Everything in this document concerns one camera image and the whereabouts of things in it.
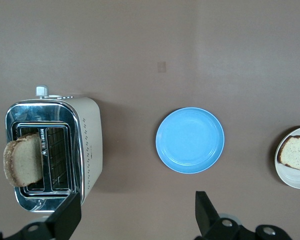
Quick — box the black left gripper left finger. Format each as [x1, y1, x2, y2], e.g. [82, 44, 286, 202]
[0, 192, 83, 240]

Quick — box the blue plate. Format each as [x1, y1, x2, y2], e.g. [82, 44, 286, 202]
[155, 106, 226, 175]

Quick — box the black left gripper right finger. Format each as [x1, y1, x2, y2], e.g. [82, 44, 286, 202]
[194, 190, 295, 240]

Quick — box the beige plate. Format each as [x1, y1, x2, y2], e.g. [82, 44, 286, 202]
[273, 125, 300, 190]

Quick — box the beige chrome toaster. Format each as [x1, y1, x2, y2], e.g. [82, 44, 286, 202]
[4, 85, 105, 214]

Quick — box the brown bread slice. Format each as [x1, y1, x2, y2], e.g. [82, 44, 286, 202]
[276, 134, 300, 173]
[2, 132, 45, 188]

